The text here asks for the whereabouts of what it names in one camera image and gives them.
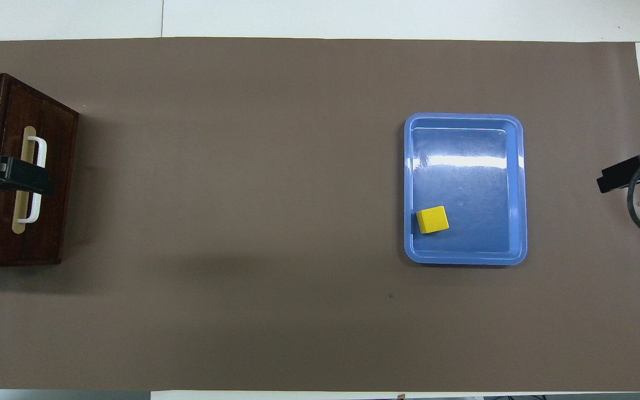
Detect wooden drawer with white handle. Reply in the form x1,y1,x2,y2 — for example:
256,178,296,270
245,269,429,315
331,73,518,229
0,73,48,267

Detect yellow block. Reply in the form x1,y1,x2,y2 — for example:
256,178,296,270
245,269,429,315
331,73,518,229
416,206,449,235

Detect blue plastic tray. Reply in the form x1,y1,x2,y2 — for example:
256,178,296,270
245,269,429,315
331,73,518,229
404,113,528,266

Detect brown table mat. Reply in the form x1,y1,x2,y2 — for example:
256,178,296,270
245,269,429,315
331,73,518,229
0,37,640,392

